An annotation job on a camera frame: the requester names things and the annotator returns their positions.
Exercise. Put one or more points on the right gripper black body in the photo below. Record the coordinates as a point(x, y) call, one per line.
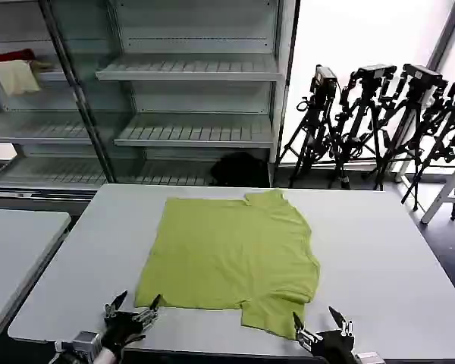
point(335, 347)

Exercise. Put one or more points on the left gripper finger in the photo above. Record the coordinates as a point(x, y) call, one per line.
point(148, 316)
point(113, 303)

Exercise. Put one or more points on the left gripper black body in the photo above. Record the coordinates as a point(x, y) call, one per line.
point(122, 329)

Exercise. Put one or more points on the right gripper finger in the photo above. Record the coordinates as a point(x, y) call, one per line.
point(345, 327)
point(306, 338)

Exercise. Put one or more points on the green t-shirt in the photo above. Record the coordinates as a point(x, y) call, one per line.
point(227, 254)

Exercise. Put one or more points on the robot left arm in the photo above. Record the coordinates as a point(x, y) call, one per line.
point(84, 343)

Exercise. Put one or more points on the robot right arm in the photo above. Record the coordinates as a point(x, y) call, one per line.
point(368, 358)

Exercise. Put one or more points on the black bag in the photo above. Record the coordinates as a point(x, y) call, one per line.
point(240, 168)

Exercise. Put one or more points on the grey shelf rack with cloths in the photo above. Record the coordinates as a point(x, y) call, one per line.
point(34, 125)

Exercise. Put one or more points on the empty grey shelf rack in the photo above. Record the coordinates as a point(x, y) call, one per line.
point(197, 72)

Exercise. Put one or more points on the white metal frame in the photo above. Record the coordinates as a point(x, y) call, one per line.
point(445, 189)

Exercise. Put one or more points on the black camera tripod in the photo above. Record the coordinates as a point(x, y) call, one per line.
point(413, 110)
point(318, 113)
point(364, 113)
point(449, 132)

